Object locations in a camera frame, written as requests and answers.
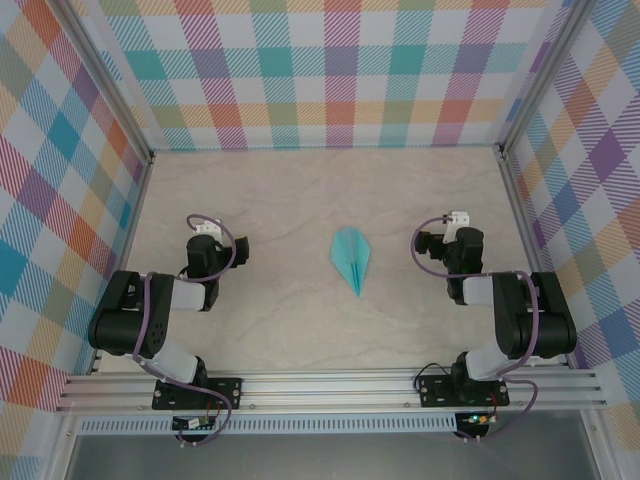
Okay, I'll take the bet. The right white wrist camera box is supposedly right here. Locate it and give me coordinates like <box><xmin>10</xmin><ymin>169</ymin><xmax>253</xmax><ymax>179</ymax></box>
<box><xmin>442</xmin><ymin>212</ymin><xmax>472</xmax><ymax>246</ymax></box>

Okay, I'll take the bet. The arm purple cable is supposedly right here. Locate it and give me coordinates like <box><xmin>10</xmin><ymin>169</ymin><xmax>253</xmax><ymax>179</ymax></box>
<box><xmin>410</xmin><ymin>213</ymin><xmax>540</xmax><ymax>445</ymax></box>
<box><xmin>130</xmin><ymin>213</ymin><xmax>237</xmax><ymax>448</ymax></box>

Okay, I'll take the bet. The aluminium frame leg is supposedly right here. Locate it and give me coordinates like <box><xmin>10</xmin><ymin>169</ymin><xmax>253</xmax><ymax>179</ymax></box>
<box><xmin>579</xmin><ymin>409</ymin><xmax>619</xmax><ymax>480</ymax></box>
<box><xmin>47</xmin><ymin>413</ymin><xmax>79</xmax><ymax>480</ymax></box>

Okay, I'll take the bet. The left aluminium side rail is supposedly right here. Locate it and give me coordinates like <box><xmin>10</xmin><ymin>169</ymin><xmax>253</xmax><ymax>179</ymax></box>
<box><xmin>87</xmin><ymin>152</ymin><xmax>156</xmax><ymax>376</ymax></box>

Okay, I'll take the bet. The grey metal panel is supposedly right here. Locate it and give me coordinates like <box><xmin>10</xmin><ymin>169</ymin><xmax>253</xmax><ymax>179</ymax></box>
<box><xmin>64</xmin><ymin>432</ymin><xmax>601</xmax><ymax>480</ymax></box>

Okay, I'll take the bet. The thin black cable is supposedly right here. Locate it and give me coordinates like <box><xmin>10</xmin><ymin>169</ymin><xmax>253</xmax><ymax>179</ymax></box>
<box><xmin>415</xmin><ymin>362</ymin><xmax>455</xmax><ymax>390</ymax></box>

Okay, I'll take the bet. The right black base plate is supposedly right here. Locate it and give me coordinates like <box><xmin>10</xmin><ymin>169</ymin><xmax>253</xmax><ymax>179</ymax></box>
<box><xmin>418</xmin><ymin>374</ymin><xmax>511</xmax><ymax>409</ymax></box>

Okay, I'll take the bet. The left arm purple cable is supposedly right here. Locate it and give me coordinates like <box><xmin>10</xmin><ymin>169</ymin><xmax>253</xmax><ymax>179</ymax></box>
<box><xmin>130</xmin><ymin>213</ymin><xmax>237</xmax><ymax>448</ymax></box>

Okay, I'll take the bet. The teal square paper sheet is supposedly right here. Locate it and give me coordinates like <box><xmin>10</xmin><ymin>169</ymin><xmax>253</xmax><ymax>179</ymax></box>
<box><xmin>329</xmin><ymin>225</ymin><xmax>372</xmax><ymax>299</ymax></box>

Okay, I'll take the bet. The left aluminium frame leg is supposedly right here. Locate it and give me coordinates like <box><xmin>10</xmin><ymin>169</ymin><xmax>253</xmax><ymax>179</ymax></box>
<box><xmin>47</xmin><ymin>413</ymin><xmax>79</xmax><ymax>480</ymax></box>

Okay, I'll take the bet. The right aluminium frame leg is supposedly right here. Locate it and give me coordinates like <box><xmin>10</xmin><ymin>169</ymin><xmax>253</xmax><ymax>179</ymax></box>
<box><xmin>579</xmin><ymin>409</ymin><xmax>619</xmax><ymax>480</ymax></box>

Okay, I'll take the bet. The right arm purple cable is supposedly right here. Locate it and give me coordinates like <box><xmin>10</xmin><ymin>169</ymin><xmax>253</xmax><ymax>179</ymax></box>
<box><xmin>410</xmin><ymin>213</ymin><xmax>540</xmax><ymax>445</ymax></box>

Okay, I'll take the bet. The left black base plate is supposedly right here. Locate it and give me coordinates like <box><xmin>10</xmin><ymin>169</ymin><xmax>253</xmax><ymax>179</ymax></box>
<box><xmin>151</xmin><ymin>377</ymin><xmax>244</xmax><ymax>412</ymax></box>

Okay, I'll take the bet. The long aluminium mounting rail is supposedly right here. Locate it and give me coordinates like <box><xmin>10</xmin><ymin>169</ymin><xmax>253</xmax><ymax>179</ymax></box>
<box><xmin>54</xmin><ymin>367</ymin><xmax>609</xmax><ymax>414</ymax></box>

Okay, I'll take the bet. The left small circuit board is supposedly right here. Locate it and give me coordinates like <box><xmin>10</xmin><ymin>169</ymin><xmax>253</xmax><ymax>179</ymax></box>
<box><xmin>171</xmin><ymin>415</ymin><xmax>217</xmax><ymax>432</ymax></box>

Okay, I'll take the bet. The right aluminium side rail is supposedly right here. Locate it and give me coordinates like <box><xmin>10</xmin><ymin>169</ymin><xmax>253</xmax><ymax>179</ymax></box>
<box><xmin>497</xmin><ymin>147</ymin><xmax>576</xmax><ymax>371</ymax></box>

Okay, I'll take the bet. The right aluminium frame post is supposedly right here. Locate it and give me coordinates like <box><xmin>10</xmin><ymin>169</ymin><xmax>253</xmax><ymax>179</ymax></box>
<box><xmin>494</xmin><ymin>0</ymin><xmax>596</xmax><ymax>161</ymax></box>

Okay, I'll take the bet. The left aluminium frame post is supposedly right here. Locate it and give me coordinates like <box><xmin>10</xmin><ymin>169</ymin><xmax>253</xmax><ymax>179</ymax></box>
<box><xmin>52</xmin><ymin>0</ymin><xmax>156</xmax><ymax>166</ymax></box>

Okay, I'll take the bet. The slotted grey cable duct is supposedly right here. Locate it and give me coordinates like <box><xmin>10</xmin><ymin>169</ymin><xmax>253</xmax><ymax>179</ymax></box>
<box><xmin>77</xmin><ymin>413</ymin><xmax>459</xmax><ymax>435</ymax></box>

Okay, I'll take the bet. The aluminium frame post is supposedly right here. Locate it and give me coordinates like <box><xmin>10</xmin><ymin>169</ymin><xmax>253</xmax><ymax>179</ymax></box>
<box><xmin>52</xmin><ymin>0</ymin><xmax>156</xmax><ymax>166</ymax></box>
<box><xmin>494</xmin><ymin>0</ymin><xmax>596</xmax><ymax>161</ymax></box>

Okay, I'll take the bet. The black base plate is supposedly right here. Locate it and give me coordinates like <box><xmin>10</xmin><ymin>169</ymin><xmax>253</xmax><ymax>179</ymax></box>
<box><xmin>151</xmin><ymin>377</ymin><xmax>244</xmax><ymax>412</ymax></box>
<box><xmin>418</xmin><ymin>374</ymin><xmax>511</xmax><ymax>409</ymax></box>

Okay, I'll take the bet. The aluminium side rail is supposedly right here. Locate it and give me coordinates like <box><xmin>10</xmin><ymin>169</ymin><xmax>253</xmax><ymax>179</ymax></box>
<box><xmin>87</xmin><ymin>152</ymin><xmax>156</xmax><ymax>376</ymax></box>
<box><xmin>497</xmin><ymin>147</ymin><xmax>576</xmax><ymax>371</ymax></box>

